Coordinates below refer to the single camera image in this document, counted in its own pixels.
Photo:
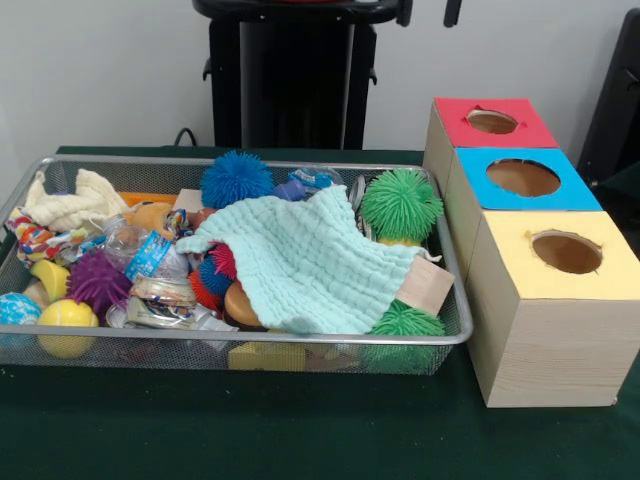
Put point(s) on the blue spiky toy with eyes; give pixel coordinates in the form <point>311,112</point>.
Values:
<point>235,177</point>

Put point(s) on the white cloth with colourful spots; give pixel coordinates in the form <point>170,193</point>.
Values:
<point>30,235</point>

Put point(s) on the wooden box with three holes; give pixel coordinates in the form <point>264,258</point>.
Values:
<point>550,350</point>

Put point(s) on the green spiky rubber ball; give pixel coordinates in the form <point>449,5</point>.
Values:
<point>405,320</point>
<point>400,202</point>

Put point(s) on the purple spiky rubber ball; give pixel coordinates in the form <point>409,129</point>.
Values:
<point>95,280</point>

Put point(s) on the shallow metal mesh bin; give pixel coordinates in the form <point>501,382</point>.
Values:
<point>175,356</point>

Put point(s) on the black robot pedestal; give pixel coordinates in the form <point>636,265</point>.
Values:
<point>295,75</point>

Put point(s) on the cream waffle cloth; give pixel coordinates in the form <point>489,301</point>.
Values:
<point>75,205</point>

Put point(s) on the yellow foam ball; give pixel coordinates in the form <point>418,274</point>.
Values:
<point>67,315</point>

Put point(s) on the light blue patterned ball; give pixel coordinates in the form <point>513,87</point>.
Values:
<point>17,307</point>

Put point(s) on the dark green table cloth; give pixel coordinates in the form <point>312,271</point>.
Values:
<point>300,430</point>

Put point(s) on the mint green waffle cloth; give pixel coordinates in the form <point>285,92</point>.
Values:
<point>300,260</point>

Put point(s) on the plain wooden cube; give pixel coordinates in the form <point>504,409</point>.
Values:
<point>425,287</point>

